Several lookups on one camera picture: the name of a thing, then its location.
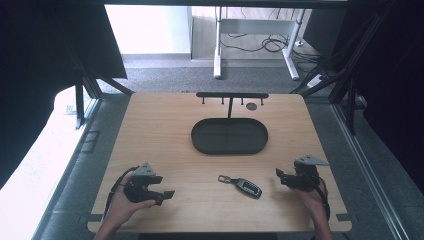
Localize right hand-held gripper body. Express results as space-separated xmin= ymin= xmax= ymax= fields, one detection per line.
xmin=290 ymin=154 xmax=331 ymax=193

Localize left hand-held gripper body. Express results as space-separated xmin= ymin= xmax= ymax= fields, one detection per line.
xmin=123 ymin=162 xmax=160 ymax=204

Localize black car key fob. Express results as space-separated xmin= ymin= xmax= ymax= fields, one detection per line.
xmin=218 ymin=174 xmax=263 ymax=200

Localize black key rack with tray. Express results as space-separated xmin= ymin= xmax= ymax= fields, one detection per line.
xmin=190 ymin=91 xmax=270 ymax=156

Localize person's left hand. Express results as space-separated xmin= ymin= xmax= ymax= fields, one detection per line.
xmin=105 ymin=174 xmax=158 ymax=229

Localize person's right hand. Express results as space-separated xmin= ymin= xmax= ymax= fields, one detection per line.
xmin=292 ymin=185 xmax=330 ymax=219

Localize white power strip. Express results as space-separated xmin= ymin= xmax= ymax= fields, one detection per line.
xmin=306 ymin=74 xmax=326 ymax=90

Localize black curtain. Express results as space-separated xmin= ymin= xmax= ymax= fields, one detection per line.
xmin=0 ymin=0 xmax=128 ymax=190
xmin=333 ymin=0 xmax=424 ymax=195

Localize dark cabinet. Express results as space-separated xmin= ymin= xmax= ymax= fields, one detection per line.
xmin=302 ymin=8 xmax=348 ymax=57

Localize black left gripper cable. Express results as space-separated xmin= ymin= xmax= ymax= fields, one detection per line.
xmin=102 ymin=165 xmax=140 ymax=221

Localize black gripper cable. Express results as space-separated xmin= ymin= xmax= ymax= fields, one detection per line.
xmin=102 ymin=165 xmax=140 ymax=221
xmin=315 ymin=176 xmax=332 ymax=222

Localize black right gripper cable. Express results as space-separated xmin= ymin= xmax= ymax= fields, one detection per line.
xmin=315 ymin=176 xmax=332 ymax=222

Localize aluminium floor rail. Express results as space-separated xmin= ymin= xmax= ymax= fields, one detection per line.
xmin=331 ymin=102 xmax=412 ymax=240

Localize black metal frame stand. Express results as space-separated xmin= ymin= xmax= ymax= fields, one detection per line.
xmin=289 ymin=0 xmax=398 ymax=136
xmin=65 ymin=41 xmax=135 ymax=130

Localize black floor cables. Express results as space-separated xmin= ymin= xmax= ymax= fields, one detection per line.
xmin=221 ymin=32 xmax=322 ymax=65

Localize white desk frame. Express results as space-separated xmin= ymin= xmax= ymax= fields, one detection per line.
xmin=213 ymin=6 xmax=306 ymax=81

